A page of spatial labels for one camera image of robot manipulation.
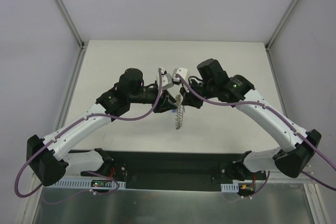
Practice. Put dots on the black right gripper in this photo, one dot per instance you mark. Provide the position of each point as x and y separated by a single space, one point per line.
193 95

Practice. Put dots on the white slotted cable duct right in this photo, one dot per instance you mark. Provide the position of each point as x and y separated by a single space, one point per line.
230 188

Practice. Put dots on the aluminium corner frame post left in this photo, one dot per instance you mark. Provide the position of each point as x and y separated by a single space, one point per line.
70 23

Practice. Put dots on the white slotted cable duct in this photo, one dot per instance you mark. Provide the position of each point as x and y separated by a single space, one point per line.
79 183
230 188

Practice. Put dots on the white slotted cable duct left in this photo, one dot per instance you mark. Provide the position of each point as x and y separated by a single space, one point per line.
79 183

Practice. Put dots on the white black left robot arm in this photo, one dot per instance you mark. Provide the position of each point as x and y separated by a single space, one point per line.
129 100

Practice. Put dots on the silver disc with key rings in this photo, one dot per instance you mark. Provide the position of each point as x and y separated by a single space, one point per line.
179 112

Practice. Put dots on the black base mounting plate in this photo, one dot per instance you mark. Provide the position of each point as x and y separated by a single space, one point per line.
168 171

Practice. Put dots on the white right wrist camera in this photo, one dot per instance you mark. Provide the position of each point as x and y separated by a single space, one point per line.
180 76

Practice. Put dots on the aluminium corner frame post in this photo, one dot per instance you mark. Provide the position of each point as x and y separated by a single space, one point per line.
70 23
280 26

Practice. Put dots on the aluminium corner frame post right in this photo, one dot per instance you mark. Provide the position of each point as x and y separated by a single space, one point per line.
280 26

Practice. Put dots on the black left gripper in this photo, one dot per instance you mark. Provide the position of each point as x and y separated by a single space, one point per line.
160 100

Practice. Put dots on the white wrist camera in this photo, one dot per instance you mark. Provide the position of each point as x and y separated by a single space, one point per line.
164 78
180 76

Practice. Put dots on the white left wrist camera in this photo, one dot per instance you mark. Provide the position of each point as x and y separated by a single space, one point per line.
164 78

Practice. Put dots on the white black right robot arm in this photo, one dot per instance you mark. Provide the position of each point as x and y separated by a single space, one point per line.
296 144

